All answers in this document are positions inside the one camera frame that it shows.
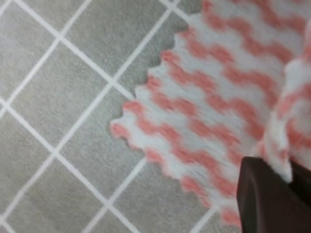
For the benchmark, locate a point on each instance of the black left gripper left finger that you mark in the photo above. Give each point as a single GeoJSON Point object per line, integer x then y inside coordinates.
{"type": "Point", "coordinates": [266, 203]}

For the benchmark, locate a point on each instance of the pink white wavy towel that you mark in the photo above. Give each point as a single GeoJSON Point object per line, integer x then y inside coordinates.
{"type": "Point", "coordinates": [205, 106]}

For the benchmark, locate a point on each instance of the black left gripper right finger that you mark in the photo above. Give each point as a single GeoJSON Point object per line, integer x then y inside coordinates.
{"type": "Point", "coordinates": [301, 183]}

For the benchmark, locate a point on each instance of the grey grid tablecloth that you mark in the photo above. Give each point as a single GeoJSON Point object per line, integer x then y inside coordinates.
{"type": "Point", "coordinates": [66, 68]}

